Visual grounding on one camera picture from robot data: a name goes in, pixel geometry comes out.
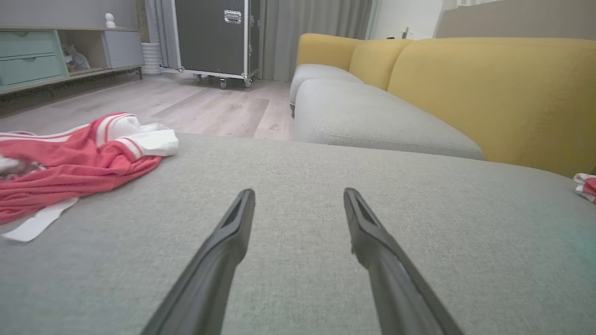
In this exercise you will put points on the red shirt with white sleeves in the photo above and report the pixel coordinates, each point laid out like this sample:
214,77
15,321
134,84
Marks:
70,181

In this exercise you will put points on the red cloth pile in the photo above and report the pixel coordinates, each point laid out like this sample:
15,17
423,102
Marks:
587,187

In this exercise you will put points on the grey sofa seat cushion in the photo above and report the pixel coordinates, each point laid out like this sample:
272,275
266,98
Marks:
321,74
363,116

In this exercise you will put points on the small white figurine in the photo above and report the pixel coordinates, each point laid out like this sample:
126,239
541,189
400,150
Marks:
110,21

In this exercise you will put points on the low cabinet with teal drawers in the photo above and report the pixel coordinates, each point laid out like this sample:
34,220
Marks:
28,65

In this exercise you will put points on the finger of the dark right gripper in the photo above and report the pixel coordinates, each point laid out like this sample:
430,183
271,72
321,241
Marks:
27,168

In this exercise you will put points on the black wheeled flight case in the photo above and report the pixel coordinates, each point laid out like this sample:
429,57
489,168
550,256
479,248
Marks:
209,42

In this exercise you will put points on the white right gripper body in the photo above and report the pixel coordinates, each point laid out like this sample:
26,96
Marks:
6,164

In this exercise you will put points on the yellow sofa back cushion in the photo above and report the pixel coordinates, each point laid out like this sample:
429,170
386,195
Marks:
377,60
326,49
503,97

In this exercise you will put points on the large grey sofa seat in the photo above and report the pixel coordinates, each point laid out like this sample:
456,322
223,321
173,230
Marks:
302,186

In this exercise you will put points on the grey curtain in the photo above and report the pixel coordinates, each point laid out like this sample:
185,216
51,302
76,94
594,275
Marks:
307,37

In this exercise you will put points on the grey plush toy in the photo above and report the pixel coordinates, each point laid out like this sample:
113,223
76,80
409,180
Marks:
77,58

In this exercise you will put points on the taupe partition panel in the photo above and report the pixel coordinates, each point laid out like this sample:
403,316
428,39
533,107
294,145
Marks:
512,21

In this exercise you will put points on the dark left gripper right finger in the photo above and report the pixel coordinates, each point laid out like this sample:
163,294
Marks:
396,288

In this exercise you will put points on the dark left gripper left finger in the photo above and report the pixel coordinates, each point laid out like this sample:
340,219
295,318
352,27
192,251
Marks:
205,279

